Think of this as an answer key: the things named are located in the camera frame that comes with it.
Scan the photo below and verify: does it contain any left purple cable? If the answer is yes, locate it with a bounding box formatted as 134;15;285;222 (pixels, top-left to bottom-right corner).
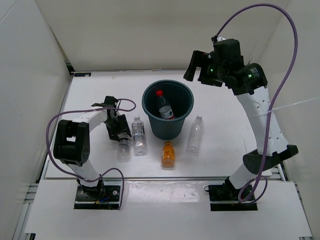
46;98;137;210

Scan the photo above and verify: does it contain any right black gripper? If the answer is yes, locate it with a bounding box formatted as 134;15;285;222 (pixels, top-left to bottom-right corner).
183;51;228;88

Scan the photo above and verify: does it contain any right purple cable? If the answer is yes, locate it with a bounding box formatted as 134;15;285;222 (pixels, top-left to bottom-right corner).
211;2;299;203

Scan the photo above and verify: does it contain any red label water bottle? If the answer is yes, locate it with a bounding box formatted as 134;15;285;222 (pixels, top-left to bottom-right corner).
155;89;175;120

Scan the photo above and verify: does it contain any dark green plastic bin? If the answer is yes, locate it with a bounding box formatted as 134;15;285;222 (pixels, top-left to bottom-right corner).
141;79;194;140

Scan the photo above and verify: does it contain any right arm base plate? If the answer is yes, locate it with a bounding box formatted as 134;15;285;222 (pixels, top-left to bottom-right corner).
203;182;258;212

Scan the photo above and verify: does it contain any clear unlabelled plastic bottle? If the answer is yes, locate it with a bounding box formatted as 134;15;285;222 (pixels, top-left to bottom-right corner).
186;114;204;156

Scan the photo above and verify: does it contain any orange juice bottle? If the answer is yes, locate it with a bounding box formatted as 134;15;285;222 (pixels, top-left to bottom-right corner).
161;141;175;168

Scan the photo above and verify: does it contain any purple cable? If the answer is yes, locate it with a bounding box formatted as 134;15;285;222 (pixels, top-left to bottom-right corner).
211;2;299;203
46;98;137;210

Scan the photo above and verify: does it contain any tall white label water bottle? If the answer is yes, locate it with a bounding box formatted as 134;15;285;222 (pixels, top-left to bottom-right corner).
131;116;147;156

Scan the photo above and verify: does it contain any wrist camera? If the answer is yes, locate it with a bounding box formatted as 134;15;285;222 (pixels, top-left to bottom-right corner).
103;96;118;108
213;38;242;64

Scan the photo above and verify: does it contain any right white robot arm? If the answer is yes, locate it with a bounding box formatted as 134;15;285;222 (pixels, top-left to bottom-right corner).
183;50;299;200

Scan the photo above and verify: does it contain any small black cap bottle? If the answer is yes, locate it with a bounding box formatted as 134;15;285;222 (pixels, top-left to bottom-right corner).
117;137;131;161

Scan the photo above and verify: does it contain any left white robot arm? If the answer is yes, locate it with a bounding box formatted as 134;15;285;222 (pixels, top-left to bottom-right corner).
53;96;131;200

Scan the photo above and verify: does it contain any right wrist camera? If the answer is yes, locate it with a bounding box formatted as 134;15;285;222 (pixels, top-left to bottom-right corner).
213;38;242;64

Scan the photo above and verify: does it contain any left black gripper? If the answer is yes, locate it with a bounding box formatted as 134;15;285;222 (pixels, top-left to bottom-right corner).
103;114;131;142

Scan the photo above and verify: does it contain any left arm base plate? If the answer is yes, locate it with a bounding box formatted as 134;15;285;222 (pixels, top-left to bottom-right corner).
73;181;123;210

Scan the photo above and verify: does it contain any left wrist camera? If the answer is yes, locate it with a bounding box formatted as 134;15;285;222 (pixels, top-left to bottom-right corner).
103;96;118;108

